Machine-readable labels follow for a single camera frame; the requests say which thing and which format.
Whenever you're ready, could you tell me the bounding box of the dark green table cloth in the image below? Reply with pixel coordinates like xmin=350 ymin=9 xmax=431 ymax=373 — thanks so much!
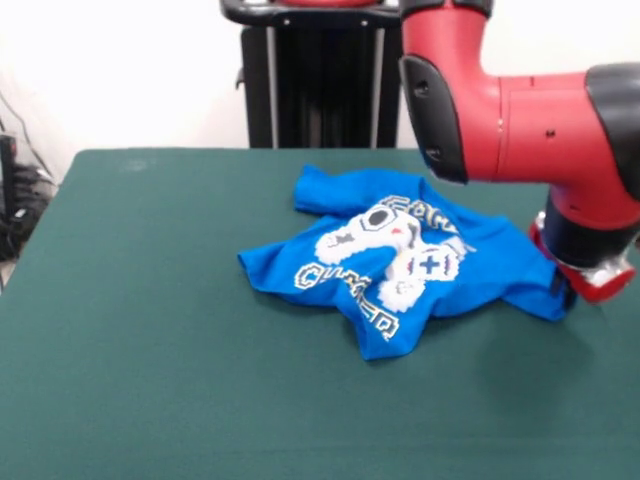
xmin=0 ymin=146 xmax=640 ymax=480

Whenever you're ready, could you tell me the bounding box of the black box device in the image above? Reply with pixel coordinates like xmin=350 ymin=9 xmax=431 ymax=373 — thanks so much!
xmin=0 ymin=133 xmax=19 ymax=217

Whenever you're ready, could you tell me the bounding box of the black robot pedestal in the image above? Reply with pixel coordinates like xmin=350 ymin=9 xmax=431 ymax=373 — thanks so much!
xmin=219 ymin=0 xmax=405 ymax=149

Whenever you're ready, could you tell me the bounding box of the blue printed shirt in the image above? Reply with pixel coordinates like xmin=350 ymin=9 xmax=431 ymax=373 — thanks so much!
xmin=236 ymin=163 xmax=576 ymax=363

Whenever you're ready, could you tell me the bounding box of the black cable tangle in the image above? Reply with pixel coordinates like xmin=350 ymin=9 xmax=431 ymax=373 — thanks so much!
xmin=0 ymin=92 xmax=59 ymax=262

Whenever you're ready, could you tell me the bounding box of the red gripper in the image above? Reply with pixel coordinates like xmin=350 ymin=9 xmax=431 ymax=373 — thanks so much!
xmin=528 ymin=212 xmax=637 ymax=311

